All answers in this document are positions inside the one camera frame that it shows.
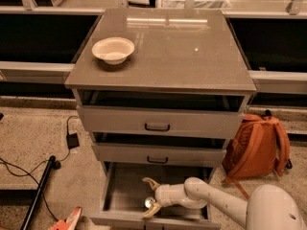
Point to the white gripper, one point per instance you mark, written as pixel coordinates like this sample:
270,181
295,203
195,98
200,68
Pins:
164,195

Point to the pepsi can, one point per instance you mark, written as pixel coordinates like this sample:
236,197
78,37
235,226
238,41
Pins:
149,201

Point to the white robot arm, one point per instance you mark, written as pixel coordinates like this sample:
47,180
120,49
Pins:
268,207

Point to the grey bottom drawer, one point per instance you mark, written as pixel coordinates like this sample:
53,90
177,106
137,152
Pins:
123,199

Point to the grey drawer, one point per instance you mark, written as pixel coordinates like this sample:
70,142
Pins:
123,199
200,116
181,151

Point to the grey middle drawer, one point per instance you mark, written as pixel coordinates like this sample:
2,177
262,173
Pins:
181,151

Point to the grey top drawer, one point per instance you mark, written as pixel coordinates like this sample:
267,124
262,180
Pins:
200,116

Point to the grey drawer cabinet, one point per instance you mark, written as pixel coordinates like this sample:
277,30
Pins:
176,52

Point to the black power adapter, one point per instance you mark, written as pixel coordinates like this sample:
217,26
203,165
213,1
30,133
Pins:
72,140

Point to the orange backpack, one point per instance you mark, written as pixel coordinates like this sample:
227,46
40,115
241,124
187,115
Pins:
260,146

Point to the black pole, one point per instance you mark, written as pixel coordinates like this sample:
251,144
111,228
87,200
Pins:
38,194

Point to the white paper bowl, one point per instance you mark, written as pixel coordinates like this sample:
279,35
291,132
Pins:
113,50

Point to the black middle drawer handle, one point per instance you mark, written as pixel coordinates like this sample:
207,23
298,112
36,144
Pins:
157,160

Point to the black drawer handle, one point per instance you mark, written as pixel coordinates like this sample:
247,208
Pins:
157,127
157,160

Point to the black top drawer handle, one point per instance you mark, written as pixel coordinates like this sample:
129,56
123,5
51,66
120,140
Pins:
157,127

